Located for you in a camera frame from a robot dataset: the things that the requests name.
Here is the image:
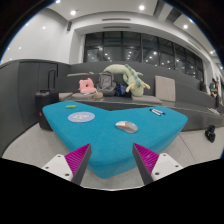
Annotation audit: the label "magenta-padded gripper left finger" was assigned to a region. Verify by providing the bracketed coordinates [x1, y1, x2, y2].
[42, 143, 93, 186]

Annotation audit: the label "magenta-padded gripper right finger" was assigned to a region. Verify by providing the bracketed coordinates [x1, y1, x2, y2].
[132, 142, 184, 186]

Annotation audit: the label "grey white computer mouse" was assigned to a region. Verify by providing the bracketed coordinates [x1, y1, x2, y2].
[115, 120, 139, 134]

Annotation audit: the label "round light blue mouse pad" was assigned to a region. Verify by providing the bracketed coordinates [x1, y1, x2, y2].
[67, 111, 96, 124]

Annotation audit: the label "black-capped white marker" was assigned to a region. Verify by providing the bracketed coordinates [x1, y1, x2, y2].
[149, 108, 162, 117]

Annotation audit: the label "black bag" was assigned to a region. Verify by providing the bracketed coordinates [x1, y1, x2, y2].
[204, 124, 217, 144]

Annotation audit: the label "black suitcase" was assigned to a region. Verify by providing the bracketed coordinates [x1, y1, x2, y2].
[34, 69, 60, 131]

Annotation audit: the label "flat grey seat cushion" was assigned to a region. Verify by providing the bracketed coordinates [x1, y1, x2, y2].
[58, 92, 74, 101]
[71, 91, 98, 101]
[130, 94, 164, 106]

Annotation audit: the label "upright grey seat cushion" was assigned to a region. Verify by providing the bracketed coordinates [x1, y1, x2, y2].
[154, 75, 177, 103]

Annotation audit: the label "small tan pouch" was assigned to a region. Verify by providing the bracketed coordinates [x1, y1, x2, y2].
[92, 91, 104, 100]

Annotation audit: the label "pink plush cushion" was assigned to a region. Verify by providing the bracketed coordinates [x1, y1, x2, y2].
[78, 77, 98, 94]

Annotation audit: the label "person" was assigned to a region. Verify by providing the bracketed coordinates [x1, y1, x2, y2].
[199, 79, 207, 93]
[208, 77, 219, 98]

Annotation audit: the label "dark blue patterned bag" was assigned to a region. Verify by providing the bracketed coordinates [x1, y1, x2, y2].
[113, 82, 128, 98]

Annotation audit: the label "green plush dragon toy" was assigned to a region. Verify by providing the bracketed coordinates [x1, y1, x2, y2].
[102, 63, 152, 98]

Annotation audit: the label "grey backpack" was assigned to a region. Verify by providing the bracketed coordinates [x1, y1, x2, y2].
[96, 71, 118, 98]

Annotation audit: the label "ceiling lights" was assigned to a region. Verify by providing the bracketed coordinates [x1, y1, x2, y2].
[54, 0, 216, 56]

